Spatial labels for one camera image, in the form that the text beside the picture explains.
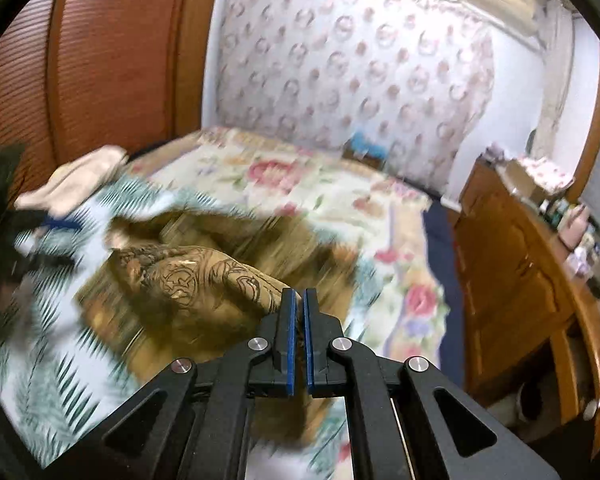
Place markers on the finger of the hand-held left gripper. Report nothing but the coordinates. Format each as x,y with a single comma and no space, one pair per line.
42,261
62,223

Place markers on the group of small bottles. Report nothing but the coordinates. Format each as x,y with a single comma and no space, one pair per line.
552,212

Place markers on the dark blue bed skirt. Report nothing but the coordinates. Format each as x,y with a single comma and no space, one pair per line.
440,270

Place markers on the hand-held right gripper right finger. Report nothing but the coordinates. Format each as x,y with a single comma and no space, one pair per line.
310,345

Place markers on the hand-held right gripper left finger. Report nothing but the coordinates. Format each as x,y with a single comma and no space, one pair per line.
290,345

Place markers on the blue crumpled bag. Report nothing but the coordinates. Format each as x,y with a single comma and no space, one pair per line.
369,147

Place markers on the sheer white curtain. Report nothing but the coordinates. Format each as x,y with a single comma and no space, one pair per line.
555,85

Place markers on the wooden cabinet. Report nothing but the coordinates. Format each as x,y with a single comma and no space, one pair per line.
505,270

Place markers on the brown gold patterned shirt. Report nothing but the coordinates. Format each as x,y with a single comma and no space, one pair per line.
205,270

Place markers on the white spotted cloth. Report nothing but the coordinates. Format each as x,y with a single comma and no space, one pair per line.
547,172

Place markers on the bed with leaf sheet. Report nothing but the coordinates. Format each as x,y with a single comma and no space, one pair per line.
280,175

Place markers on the white folded cloth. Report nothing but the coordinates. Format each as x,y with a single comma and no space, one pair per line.
75,180

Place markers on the cardboard box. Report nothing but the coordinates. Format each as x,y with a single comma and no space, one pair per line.
517,182

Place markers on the pink circle patterned curtain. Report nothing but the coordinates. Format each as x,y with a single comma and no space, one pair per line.
330,60

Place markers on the pink jug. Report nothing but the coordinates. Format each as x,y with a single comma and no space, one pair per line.
575,227

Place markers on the wooden slatted wardrobe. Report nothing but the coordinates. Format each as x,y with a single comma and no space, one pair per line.
105,60

